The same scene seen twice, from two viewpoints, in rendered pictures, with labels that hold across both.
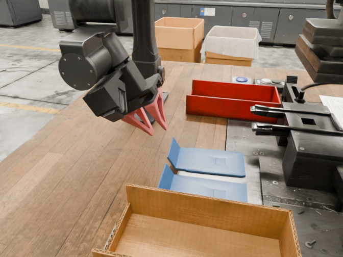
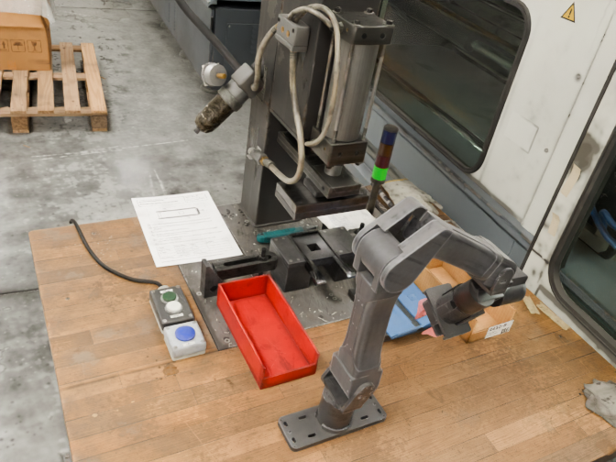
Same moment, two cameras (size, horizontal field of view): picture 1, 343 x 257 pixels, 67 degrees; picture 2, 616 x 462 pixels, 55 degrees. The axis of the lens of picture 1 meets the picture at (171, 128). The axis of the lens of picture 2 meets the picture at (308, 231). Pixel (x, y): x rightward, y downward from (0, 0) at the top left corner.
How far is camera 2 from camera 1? 1.46 m
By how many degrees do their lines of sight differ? 101
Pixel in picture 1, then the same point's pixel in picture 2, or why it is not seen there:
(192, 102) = (313, 353)
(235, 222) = (425, 283)
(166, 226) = not seen: hidden behind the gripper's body
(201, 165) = (397, 314)
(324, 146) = (344, 238)
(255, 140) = (313, 302)
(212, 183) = (407, 302)
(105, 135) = (428, 423)
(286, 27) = not seen: outside the picture
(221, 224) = not seen: hidden behind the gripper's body
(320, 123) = (311, 241)
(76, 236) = (507, 358)
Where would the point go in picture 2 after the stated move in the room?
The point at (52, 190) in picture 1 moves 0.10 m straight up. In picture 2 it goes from (511, 401) to (528, 368)
